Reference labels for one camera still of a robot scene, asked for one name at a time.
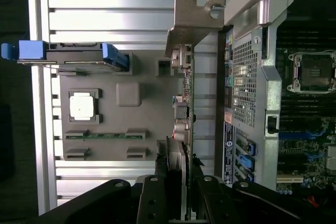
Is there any green motherboard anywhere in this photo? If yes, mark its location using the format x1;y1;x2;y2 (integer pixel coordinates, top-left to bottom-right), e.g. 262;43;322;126
275;29;336;196

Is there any green RAM stick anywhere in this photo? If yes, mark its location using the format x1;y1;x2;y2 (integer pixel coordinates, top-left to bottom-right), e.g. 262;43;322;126
65;133;146;140

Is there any grey plastic parts rack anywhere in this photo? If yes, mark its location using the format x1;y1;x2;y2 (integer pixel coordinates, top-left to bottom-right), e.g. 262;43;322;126
59;49;190;162

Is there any hard disk in blue caddy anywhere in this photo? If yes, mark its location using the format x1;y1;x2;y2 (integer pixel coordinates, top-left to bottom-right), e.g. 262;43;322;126
1;39;131;72

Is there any CPU socket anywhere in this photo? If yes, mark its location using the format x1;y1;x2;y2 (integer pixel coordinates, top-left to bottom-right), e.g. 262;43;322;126
287;49;336;93

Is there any silver CPU chip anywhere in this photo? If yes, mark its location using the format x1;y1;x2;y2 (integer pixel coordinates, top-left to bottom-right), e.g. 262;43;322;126
69;92;95;120

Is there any blue expansion slot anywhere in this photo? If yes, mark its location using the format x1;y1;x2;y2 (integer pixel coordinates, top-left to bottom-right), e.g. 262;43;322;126
278;129;326;141

